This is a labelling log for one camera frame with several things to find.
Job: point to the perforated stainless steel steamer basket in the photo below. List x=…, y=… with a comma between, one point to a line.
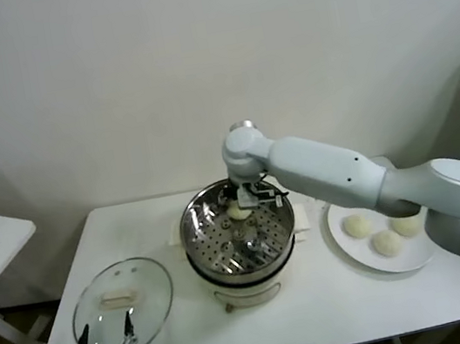
x=194, y=220

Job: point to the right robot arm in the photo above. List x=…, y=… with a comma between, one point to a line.
x=321, y=165

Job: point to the white round plate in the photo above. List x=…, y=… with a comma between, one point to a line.
x=359, y=257

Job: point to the white steamed baozi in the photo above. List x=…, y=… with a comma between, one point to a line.
x=387, y=243
x=358, y=227
x=237, y=214
x=406, y=227

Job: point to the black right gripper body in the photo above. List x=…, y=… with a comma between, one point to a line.
x=267, y=194

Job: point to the cream electric cooker base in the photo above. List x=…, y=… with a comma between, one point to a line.
x=246, y=298

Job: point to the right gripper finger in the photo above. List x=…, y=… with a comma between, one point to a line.
x=247, y=199
x=226, y=197

